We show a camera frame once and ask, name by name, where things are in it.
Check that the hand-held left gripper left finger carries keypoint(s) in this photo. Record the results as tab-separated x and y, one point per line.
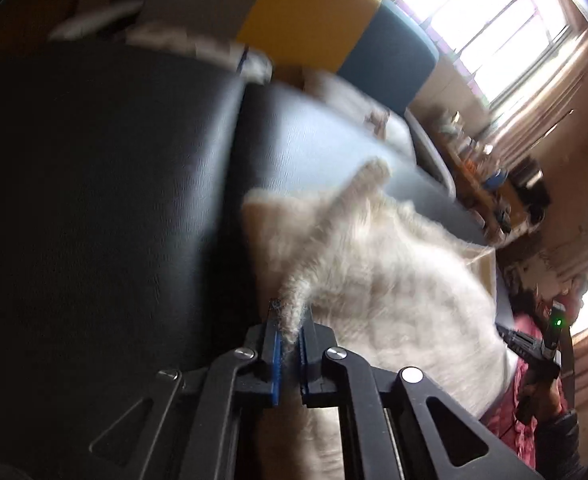
274	360

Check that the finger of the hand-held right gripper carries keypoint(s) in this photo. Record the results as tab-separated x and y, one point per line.
516	341

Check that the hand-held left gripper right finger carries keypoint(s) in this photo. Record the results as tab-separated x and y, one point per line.
302	360

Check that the white fluffy towel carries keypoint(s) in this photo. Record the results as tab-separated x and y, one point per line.
398	300

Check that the person's right forearm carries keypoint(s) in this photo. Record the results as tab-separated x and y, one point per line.
561	442

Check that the person's right hand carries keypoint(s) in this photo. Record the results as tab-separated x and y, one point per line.
543	395

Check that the cluttered wooden table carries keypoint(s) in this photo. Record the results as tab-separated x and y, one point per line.
478	185

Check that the black appliance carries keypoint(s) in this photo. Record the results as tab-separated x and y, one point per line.
528	175

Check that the sheer curtain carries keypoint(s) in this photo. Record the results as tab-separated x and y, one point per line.
533	105

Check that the black leather sofa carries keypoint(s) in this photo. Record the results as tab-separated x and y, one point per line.
99	185

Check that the blue padded panel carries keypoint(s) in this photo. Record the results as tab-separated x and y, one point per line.
388	55

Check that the large barred window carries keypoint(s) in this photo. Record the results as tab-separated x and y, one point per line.
483	25

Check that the white cloth pile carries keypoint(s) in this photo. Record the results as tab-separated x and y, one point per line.
174	40

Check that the yellow padded panel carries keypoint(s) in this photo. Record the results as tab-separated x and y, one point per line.
309	15

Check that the grey padded panel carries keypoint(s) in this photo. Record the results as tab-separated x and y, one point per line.
199	0

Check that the long white object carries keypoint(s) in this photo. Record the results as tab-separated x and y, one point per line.
94	20

